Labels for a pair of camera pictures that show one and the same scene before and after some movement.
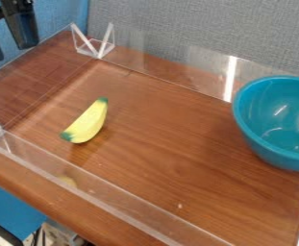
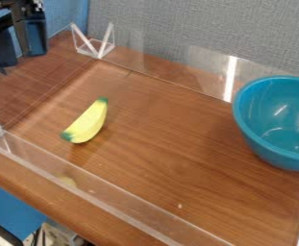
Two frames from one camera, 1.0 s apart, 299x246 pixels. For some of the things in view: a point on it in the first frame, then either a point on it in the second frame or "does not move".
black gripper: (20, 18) -> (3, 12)
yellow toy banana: (85, 127) does not move
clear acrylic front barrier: (107, 196) does not move
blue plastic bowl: (274, 110) does not move
